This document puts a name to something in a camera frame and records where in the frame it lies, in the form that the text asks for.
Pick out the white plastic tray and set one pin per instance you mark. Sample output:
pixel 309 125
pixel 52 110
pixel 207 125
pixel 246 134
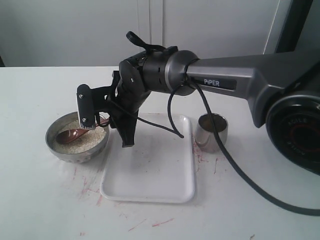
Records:
pixel 159 168

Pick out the steel bowl of rice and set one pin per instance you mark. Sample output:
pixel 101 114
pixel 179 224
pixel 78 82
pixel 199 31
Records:
pixel 81 150

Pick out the stainless steel cup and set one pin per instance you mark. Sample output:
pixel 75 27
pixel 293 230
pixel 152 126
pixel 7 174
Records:
pixel 204 135

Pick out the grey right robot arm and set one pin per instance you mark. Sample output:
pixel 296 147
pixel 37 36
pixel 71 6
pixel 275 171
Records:
pixel 282 91

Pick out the white cabinet in background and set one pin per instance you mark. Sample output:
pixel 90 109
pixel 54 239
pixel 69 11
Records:
pixel 37 33

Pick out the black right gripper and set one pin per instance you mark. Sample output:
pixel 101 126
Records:
pixel 121 100

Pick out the brown wooden spoon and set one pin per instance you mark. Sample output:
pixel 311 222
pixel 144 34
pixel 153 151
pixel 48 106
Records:
pixel 70 135

